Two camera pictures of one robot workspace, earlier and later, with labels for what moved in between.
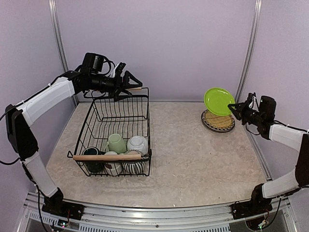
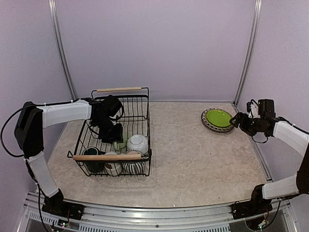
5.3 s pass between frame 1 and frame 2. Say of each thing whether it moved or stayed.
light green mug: moved
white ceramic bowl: stayed
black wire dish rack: stayed
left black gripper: moved
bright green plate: moved
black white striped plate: stayed
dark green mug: stayed
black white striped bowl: stayed
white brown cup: stayed
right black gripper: moved
